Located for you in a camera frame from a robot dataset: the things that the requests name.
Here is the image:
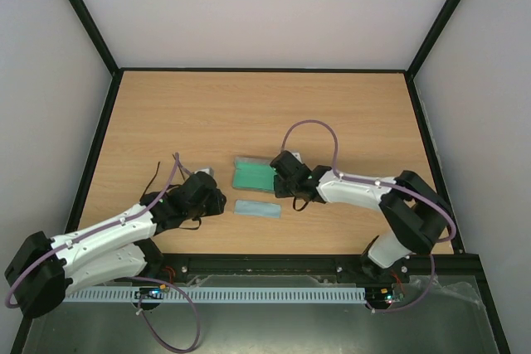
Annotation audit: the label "light blue cleaning cloth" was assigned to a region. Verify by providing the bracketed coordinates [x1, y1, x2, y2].
[233, 200, 281, 219]

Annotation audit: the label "grey glasses case green lining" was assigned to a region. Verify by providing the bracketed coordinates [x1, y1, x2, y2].
[232, 157, 275, 193]

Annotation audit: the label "black sunglasses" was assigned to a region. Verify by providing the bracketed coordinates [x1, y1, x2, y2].
[139, 153, 192, 206]

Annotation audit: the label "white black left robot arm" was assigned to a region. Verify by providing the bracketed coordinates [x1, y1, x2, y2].
[4, 170, 227, 318]

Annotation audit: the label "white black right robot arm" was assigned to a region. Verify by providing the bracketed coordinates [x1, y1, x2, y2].
[270, 150, 455, 281]

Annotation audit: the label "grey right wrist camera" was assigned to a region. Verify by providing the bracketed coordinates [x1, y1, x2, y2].
[288, 151, 302, 162]

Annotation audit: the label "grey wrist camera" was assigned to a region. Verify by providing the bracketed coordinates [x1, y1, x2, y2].
[194, 167, 214, 177]
[288, 151, 302, 162]

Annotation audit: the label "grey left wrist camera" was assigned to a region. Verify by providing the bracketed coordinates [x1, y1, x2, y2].
[194, 167, 214, 177]

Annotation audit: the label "light blue slotted cable duct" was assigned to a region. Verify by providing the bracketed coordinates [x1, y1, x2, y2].
[65, 286, 366, 304]

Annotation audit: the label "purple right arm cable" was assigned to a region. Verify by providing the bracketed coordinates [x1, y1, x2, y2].
[280, 119, 458, 313]

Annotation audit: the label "black front mounting rail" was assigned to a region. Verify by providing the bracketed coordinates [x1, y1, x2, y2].
[41, 250, 485, 289]

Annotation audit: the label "black right frame post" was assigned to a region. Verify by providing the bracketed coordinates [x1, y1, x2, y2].
[406, 0, 489, 75]

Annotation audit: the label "black enclosure frame post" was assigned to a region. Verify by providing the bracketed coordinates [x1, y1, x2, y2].
[43, 0, 121, 75]

